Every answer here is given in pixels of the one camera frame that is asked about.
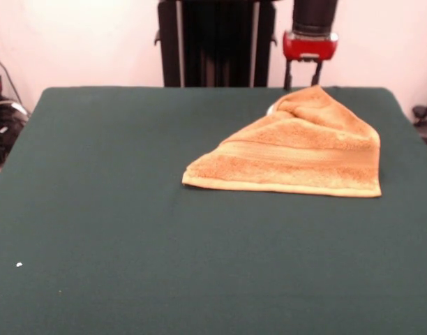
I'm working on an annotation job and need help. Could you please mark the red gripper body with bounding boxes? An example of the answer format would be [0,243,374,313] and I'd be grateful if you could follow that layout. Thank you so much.
[282,30,340,64]

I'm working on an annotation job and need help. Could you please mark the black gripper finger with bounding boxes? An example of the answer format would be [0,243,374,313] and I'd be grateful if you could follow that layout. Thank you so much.
[283,59,294,91]
[310,61,324,87]

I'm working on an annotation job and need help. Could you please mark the tan terry towel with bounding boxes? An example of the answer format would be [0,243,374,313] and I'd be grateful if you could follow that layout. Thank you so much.
[181,84,382,198]

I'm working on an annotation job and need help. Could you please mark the dark green table cloth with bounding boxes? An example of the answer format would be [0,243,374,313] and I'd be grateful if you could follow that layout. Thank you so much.
[0,86,427,335]

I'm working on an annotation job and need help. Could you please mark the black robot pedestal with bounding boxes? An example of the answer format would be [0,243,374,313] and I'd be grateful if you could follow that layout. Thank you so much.
[152,0,279,88]

